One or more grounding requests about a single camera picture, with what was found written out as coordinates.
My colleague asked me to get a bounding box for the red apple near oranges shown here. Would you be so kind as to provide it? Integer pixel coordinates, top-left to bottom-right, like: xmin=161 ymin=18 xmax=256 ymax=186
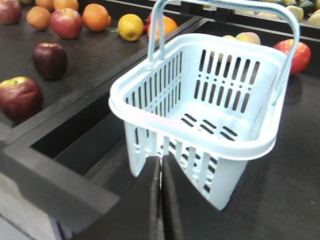
xmin=50 ymin=8 xmax=83 ymax=39

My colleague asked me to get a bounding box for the red yellow apple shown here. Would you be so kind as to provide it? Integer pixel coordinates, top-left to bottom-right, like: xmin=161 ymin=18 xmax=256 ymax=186
xmin=0 ymin=76 xmax=44 ymax=124

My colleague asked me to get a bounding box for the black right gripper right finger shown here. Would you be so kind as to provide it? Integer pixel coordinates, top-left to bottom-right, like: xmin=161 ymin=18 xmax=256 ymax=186
xmin=162 ymin=156 xmax=320 ymax=240

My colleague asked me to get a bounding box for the yellow lemon fruit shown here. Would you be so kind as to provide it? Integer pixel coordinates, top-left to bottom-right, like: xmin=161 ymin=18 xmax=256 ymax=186
xmin=117 ymin=13 xmax=144 ymax=42

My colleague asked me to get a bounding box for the black wooden produce stand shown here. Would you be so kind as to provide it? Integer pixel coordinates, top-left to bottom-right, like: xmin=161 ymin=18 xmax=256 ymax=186
xmin=0 ymin=0 xmax=320 ymax=240

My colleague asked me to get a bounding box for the light blue plastic basket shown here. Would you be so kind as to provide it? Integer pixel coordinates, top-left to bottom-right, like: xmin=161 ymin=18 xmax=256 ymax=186
xmin=108 ymin=0 xmax=300 ymax=210

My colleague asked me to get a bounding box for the dark red apple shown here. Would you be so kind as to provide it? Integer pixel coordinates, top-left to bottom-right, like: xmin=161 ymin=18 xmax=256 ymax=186
xmin=32 ymin=42 xmax=68 ymax=81

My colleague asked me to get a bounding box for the orange fruit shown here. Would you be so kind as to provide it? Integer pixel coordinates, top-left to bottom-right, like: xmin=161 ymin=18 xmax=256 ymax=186
xmin=82 ymin=3 xmax=112 ymax=32

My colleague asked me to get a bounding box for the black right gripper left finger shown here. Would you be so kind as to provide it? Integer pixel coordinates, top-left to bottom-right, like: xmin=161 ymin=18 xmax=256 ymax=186
xmin=73 ymin=156 xmax=161 ymax=240

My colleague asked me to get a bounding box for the bright red apple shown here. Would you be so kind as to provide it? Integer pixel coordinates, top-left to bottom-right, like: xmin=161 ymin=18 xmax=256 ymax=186
xmin=273 ymin=39 xmax=311 ymax=76

